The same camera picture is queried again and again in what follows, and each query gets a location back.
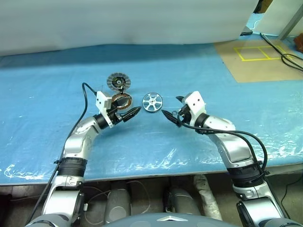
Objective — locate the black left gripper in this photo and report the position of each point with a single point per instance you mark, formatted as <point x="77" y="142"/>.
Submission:
<point x="116" y="117"/>

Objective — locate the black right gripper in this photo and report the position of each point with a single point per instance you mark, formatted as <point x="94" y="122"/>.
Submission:
<point x="184" y="116"/>

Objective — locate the motor stator base copper windings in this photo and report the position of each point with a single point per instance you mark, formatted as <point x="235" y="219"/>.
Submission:
<point x="130" y="101"/>

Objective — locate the silver spoked wheel cap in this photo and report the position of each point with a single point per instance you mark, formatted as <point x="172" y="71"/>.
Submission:
<point x="152" y="102"/>

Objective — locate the grey finned rotor disc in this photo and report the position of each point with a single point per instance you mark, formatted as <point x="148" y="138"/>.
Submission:
<point x="111" y="81"/>

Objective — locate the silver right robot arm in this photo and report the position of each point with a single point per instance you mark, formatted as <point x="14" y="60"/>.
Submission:
<point x="236" y="146"/>

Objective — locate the blue plastic table cover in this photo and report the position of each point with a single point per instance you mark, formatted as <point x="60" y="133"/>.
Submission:
<point x="142" y="146"/>

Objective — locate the white foam backdrop sheet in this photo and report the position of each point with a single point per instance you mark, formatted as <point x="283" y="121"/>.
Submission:
<point x="118" y="21"/>

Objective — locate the brown floor board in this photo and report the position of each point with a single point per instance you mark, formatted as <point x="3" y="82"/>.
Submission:
<point x="260" y="71"/>

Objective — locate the dark grey rounded cylinder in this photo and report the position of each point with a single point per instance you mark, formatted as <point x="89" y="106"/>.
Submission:
<point x="182" y="201"/>
<point x="117" y="203"/>

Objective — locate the dark grey stand foot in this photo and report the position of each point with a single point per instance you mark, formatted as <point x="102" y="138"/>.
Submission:
<point x="246" y="32"/>

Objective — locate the small white connector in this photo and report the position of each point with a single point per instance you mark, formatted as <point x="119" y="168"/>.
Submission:
<point x="85" y="206"/>

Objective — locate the grey robot torso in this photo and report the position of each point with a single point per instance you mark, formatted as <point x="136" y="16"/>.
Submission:
<point x="165" y="221"/>

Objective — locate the white upright panel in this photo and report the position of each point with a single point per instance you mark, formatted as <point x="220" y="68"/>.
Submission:
<point x="272" y="16"/>

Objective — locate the reddish brown object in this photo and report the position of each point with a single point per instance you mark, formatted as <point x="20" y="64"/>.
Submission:
<point x="299" y="43"/>

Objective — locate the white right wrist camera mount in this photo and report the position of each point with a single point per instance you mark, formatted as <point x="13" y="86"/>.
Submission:
<point x="195" y="99"/>

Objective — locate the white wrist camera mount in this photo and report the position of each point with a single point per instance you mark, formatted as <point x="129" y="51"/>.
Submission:
<point x="195" y="99"/>
<point x="101" y="100"/>

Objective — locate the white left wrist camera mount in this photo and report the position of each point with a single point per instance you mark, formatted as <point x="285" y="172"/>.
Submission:
<point x="101" y="100"/>

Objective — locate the white wrapped post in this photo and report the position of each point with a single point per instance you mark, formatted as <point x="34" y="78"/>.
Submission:
<point x="206" y="196"/>

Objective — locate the aluminium frame post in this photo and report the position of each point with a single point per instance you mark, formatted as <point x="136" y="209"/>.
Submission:
<point x="291" y="21"/>

